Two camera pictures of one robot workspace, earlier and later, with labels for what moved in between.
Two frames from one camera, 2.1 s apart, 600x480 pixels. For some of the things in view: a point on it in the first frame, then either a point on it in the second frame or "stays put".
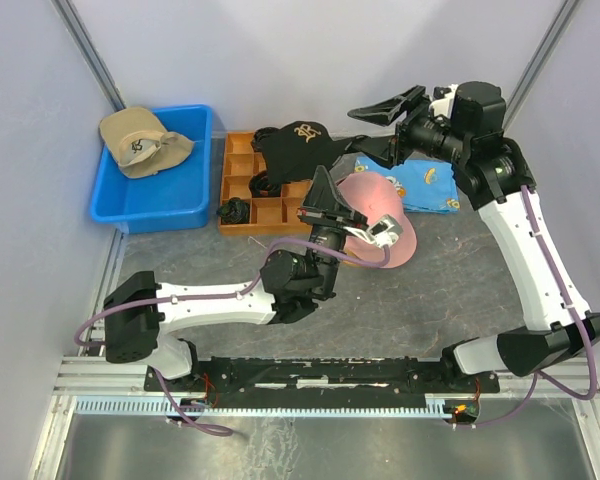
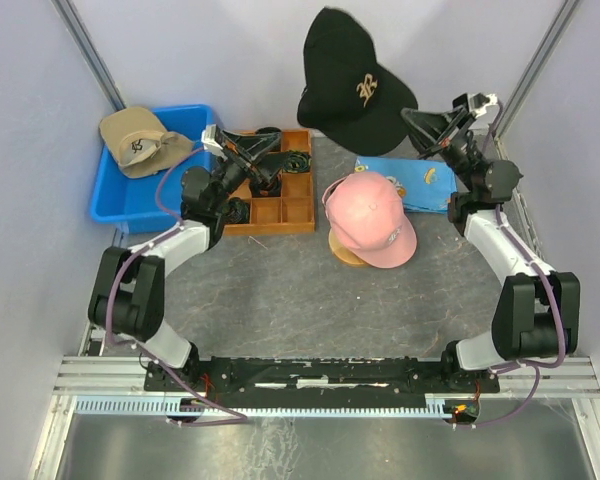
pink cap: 377,198 stays put
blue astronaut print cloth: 425,185 stays put
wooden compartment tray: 268,215 stays put
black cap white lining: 293,151 → 347,96
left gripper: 323,204 → 249,149
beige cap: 139,142 stays put
